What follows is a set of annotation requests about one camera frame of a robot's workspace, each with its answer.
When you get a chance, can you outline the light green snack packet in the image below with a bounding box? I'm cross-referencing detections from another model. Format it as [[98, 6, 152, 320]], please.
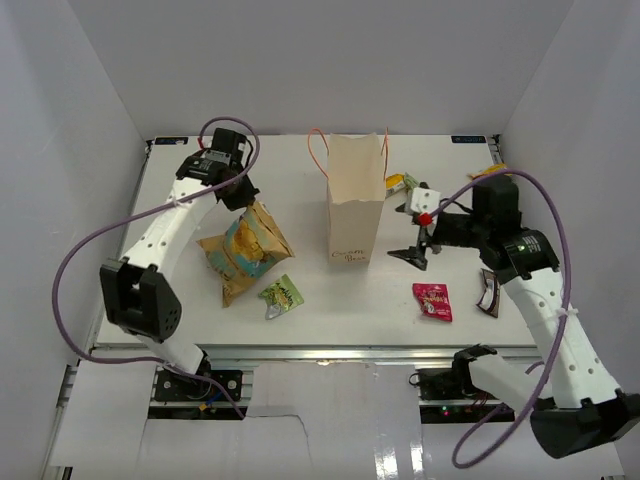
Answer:
[[404, 173, 429, 199]]

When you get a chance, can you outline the yellow chips bag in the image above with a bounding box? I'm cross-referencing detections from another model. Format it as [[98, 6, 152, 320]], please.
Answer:
[[197, 201, 294, 308]]

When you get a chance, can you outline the green candy packet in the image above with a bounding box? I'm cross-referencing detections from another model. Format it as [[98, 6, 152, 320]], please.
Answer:
[[258, 274, 304, 320]]

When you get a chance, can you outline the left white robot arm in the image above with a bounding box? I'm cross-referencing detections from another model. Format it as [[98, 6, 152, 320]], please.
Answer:
[[99, 128, 259, 399]]

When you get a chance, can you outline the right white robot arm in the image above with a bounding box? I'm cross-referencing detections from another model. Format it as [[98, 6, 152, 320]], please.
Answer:
[[396, 169, 639, 459]]

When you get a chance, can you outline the cream paper bag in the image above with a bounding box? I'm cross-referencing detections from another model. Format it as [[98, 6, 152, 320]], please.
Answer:
[[307, 128, 388, 265]]

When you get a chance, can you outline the yellow snack bar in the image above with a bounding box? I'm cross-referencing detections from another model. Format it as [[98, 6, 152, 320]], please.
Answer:
[[385, 174, 406, 198]]

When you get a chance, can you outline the red candy packet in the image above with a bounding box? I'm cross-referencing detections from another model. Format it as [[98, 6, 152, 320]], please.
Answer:
[[412, 283, 453, 323]]

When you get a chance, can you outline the small yellow snack packet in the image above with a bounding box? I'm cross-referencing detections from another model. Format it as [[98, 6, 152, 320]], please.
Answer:
[[468, 163, 507, 180]]

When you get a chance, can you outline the brown chocolate wrapper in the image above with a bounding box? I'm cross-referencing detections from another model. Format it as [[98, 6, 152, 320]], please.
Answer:
[[476, 268, 501, 318]]

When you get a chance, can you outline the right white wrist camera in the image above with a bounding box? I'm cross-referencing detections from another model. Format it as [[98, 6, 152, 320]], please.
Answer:
[[406, 188, 441, 227]]

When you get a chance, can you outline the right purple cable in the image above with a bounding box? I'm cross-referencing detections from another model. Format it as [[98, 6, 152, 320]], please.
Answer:
[[429, 169, 574, 469]]

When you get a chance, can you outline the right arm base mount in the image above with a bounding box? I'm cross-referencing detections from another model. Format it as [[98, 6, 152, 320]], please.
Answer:
[[408, 368, 499, 425]]

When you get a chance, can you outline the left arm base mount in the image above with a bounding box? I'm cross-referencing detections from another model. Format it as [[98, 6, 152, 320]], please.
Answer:
[[148, 368, 247, 421]]

